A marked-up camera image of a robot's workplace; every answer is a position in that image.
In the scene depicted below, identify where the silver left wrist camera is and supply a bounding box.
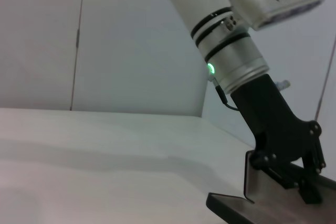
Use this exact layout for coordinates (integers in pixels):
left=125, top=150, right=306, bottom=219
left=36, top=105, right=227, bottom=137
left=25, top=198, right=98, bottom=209
left=228, top=0, right=326, bottom=31

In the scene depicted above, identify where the left gripper silver connector stub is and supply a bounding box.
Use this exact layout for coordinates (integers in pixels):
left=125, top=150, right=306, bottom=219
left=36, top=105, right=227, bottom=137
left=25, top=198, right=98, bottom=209
left=275, top=79, right=291, bottom=91

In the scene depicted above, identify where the black glasses case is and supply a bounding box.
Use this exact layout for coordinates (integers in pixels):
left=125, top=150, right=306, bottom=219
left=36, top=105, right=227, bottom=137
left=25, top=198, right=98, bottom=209
left=206, top=150, right=336, bottom=224

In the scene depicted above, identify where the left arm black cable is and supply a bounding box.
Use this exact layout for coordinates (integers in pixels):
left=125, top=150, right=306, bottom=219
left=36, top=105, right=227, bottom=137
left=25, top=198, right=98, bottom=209
left=208, top=76, right=239, bottom=111

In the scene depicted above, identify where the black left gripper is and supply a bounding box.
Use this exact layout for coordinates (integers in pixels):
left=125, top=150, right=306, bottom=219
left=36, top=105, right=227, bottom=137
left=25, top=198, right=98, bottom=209
left=229, top=73, right=327, bottom=205

